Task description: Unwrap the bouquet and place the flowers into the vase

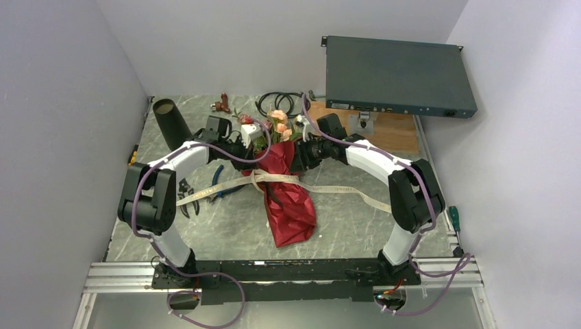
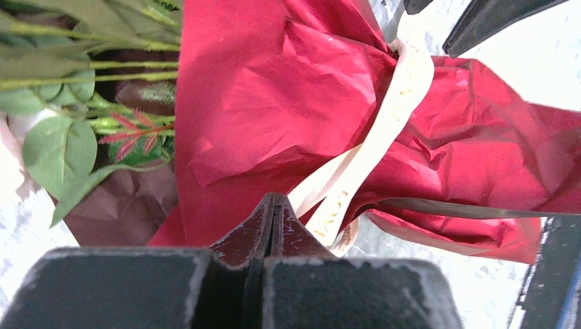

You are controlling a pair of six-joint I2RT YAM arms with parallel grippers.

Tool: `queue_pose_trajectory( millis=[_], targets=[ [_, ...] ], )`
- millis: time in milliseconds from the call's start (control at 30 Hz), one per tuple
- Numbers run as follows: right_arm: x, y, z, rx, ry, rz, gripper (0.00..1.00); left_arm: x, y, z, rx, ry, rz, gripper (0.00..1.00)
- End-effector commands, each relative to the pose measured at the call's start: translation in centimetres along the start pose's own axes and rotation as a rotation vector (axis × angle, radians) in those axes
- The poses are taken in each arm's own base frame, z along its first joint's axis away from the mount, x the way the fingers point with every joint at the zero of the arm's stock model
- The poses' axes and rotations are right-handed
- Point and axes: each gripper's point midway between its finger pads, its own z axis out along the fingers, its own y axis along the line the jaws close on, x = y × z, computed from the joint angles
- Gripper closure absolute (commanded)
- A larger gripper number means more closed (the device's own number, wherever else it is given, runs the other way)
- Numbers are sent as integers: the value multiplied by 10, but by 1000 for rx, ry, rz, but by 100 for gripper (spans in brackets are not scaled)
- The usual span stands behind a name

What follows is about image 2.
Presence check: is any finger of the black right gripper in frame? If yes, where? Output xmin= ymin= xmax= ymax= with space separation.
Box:
xmin=403 ymin=0 xmax=433 ymax=15
xmin=442 ymin=0 xmax=565 ymax=58

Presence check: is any red flower bouquet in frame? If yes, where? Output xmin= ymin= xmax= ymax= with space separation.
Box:
xmin=1 ymin=1 xmax=580 ymax=263

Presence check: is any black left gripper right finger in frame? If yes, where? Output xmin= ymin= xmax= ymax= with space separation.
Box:
xmin=260 ymin=195 xmax=462 ymax=328

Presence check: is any beige ribbon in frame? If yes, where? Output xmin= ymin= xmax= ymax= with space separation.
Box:
xmin=288 ymin=36 xmax=434 ymax=257

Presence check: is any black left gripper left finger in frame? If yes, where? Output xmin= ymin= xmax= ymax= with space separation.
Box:
xmin=1 ymin=193 xmax=277 ymax=328

